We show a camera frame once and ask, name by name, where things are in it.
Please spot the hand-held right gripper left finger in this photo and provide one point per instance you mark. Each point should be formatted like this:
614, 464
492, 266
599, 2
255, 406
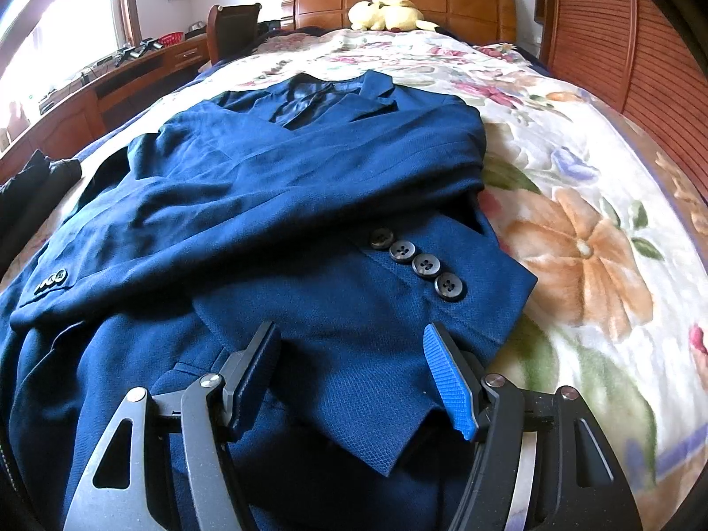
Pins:
257, 368

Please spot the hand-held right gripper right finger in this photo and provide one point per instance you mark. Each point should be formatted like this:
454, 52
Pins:
451, 381

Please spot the blue suit jacket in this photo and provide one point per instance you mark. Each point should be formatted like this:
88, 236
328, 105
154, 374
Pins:
276, 188

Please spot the floral blanket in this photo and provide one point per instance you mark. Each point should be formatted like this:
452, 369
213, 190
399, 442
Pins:
581, 243

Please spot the black folded shirt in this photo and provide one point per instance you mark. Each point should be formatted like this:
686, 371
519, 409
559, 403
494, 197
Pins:
22, 193

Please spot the wooden desk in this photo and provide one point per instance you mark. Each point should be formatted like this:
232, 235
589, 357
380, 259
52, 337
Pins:
72, 116

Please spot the dark wooden chair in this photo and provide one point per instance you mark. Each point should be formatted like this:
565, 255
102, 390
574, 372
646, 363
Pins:
235, 30

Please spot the red basket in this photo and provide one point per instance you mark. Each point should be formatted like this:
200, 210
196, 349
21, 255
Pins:
170, 40

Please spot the black tripod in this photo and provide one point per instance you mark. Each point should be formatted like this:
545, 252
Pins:
135, 50

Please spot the metal bowl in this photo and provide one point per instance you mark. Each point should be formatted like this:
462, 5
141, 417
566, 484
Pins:
196, 27

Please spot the yellow plush toy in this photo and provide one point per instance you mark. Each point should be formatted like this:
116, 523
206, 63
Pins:
387, 15

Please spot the wooden louvred wardrobe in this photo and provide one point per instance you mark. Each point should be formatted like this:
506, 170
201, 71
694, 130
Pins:
619, 38

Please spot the window with wooden frame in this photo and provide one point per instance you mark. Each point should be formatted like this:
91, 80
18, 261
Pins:
66, 16

